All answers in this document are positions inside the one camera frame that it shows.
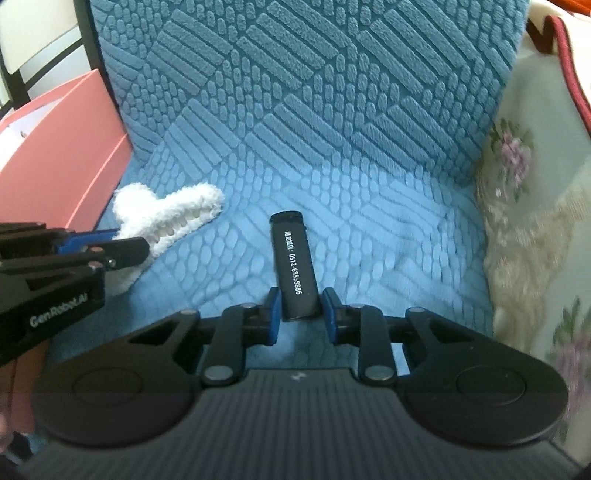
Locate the floral bed sheet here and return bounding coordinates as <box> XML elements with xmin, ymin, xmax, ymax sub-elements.
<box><xmin>475</xmin><ymin>44</ymin><xmax>591</xmax><ymax>467</ymax></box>

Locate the cream folding chair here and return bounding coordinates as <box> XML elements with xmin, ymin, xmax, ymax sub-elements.
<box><xmin>0</xmin><ymin>0</ymin><xmax>101</xmax><ymax>112</ymax></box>

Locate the pink cardboard box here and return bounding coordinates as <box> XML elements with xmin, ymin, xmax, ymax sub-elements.
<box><xmin>0</xmin><ymin>68</ymin><xmax>136</xmax><ymax>435</ymax></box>

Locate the blue textured chair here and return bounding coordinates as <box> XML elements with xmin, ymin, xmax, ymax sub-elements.
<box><xmin>45</xmin><ymin>0</ymin><xmax>531</xmax><ymax>371</ymax></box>

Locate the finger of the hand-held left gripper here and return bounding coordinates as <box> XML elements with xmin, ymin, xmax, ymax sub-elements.
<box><xmin>88</xmin><ymin>236</ymin><xmax>151</xmax><ymax>274</ymax></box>
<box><xmin>0</xmin><ymin>222</ymin><xmax>122</xmax><ymax>261</ymax></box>

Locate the black lighter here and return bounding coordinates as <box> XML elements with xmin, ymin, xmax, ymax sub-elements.
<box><xmin>270</xmin><ymin>210</ymin><xmax>323</xmax><ymax>323</ymax></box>

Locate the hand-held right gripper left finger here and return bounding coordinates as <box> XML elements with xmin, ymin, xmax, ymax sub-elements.
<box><xmin>128</xmin><ymin>287</ymin><xmax>283</xmax><ymax>387</ymax></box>

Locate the red white black blanket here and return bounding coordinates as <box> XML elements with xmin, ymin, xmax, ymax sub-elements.
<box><xmin>525</xmin><ymin>0</ymin><xmax>591</xmax><ymax>139</ymax></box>

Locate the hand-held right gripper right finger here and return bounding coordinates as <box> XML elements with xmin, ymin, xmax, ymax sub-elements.
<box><xmin>321</xmin><ymin>287</ymin><xmax>463</xmax><ymax>385</ymax></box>

